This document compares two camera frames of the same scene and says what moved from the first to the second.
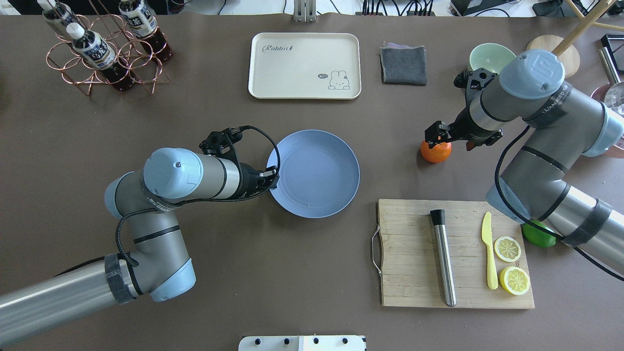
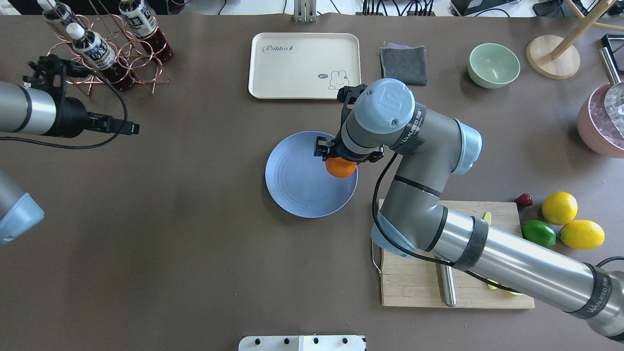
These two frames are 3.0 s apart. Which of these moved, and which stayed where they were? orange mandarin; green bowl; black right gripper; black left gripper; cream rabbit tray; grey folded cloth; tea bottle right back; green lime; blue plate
Moved: orange mandarin; black right gripper; black left gripper
Stayed: tea bottle right back; cream rabbit tray; green lime; green bowl; blue plate; grey folded cloth
